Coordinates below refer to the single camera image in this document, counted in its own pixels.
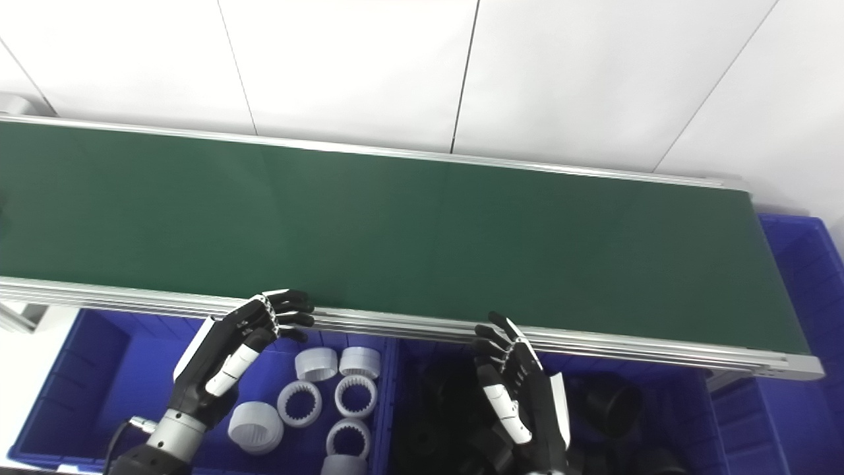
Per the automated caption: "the white and black left hand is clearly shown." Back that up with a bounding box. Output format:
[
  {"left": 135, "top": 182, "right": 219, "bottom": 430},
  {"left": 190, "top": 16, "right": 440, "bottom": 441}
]
[{"left": 167, "top": 288, "right": 316, "bottom": 429}]

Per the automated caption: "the white and black right hand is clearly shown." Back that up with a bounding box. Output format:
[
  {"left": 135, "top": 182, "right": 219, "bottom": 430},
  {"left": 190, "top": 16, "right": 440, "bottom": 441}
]
[{"left": 471, "top": 311, "right": 573, "bottom": 475}]

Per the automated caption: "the black plastic cylinder part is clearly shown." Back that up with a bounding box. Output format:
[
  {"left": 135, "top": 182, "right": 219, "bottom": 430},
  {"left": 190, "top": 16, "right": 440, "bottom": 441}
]
[
  {"left": 422, "top": 366, "right": 479, "bottom": 423},
  {"left": 580, "top": 373, "right": 644, "bottom": 439}
]

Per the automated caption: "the blue plastic bin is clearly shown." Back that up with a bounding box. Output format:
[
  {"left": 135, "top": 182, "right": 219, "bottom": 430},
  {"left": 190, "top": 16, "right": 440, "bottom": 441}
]
[
  {"left": 709, "top": 212, "right": 844, "bottom": 475},
  {"left": 389, "top": 336, "right": 729, "bottom": 475},
  {"left": 8, "top": 307, "right": 400, "bottom": 475}
]

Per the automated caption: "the green conveyor belt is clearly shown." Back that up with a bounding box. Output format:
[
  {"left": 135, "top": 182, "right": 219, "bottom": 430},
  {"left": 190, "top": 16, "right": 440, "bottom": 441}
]
[
  {"left": 0, "top": 121, "right": 812, "bottom": 355},
  {"left": 0, "top": 113, "right": 825, "bottom": 382}
]

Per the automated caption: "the aluminium conveyor leg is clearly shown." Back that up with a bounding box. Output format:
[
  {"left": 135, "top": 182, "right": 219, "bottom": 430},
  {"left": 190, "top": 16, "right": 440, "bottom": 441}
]
[
  {"left": 0, "top": 300, "right": 50, "bottom": 334},
  {"left": 709, "top": 369, "right": 752, "bottom": 393}
]

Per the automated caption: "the grey conveyor end box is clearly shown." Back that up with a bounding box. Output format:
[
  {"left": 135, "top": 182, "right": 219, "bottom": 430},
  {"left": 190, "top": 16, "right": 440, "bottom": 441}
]
[{"left": 0, "top": 92, "right": 34, "bottom": 118}]

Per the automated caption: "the white plastic gear ring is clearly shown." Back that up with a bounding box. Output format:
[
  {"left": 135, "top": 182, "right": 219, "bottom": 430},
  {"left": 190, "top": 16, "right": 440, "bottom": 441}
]
[
  {"left": 339, "top": 346, "right": 381, "bottom": 380},
  {"left": 326, "top": 418, "right": 371, "bottom": 460},
  {"left": 334, "top": 375, "right": 378, "bottom": 419},
  {"left": 320, "top": 455, "right": 369, "bottom": 475},
  {"left": 227, "top": 402, "right": 285, "bottom": 455},
  {"left": 295, "top": 348, "right": 338, "bottom": 382},
  {"left": 277, "top": 381, "right": 322, "bottom": 428}
]

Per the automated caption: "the black wrist cable with plug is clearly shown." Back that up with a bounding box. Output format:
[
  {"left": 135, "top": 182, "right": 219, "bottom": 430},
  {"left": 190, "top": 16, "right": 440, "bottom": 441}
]
[{"left": 104, "top": 416, "right": 159, "bottom": 475}]

